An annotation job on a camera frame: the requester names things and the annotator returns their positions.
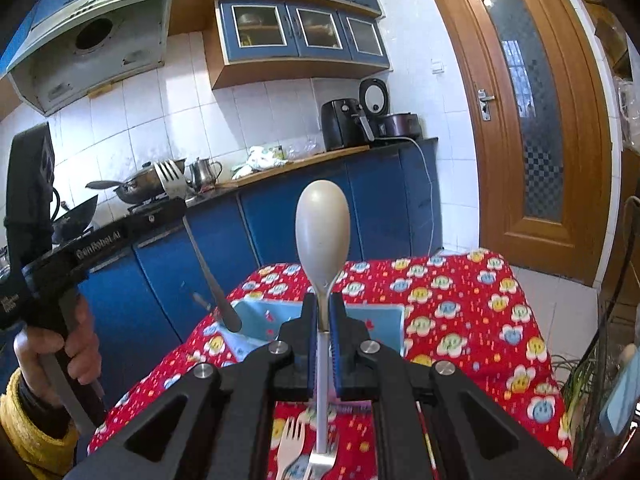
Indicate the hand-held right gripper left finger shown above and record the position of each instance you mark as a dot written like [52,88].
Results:
[312,345]

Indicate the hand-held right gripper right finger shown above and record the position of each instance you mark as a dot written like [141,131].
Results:
[337,350]

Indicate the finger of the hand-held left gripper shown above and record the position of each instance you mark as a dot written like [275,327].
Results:
[155,217]

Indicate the metal slotted spatula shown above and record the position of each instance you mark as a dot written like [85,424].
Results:
[172,180]

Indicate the light blue utensil container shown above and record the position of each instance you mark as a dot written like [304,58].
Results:
[260,320]

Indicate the pale plastic fork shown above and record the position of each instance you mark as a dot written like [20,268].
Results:
[289,447]

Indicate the pale plastic spoon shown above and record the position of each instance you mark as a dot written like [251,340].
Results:
[322,230]

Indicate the person's left forearm yellow sleeve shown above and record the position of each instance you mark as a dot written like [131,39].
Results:
[30,435]

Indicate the person's left hand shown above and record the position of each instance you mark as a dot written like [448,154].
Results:
[82,350]

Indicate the steel wok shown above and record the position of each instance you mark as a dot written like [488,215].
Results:
[142,182]

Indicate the black wok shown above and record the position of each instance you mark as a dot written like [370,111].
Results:
[75,220]

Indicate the steel kettle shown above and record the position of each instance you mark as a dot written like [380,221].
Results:
[202,172]

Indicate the metal fork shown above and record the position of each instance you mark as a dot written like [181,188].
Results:
[320,465]

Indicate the red flowered tablecloth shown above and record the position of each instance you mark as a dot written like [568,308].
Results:
[450,310]

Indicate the white cloth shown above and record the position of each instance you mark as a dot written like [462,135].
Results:
[260,160]

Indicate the blue lower cabinets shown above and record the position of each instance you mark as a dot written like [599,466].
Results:
[280,220]

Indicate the grey range hood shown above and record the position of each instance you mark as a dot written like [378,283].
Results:
[110,65]

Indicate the black air fryer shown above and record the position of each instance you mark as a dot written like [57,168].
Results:
[342,125]

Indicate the black rice cooker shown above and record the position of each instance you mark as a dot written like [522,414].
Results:
[397,125]

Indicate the green onions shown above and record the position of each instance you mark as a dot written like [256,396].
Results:
[580,380]

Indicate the wooden door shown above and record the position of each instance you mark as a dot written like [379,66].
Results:
[500,160]

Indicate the light blue plastic item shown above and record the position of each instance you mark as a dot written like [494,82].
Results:
[620,395]

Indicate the clear plastic bag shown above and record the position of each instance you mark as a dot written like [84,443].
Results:
[629,115]

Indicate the wooden shelf unit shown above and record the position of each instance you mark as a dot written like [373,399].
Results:
[607,30]

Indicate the glass-door wall cabinet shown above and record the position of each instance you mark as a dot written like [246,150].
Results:
[300,45]

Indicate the white wall switch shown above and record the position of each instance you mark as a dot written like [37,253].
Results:
[438,67]

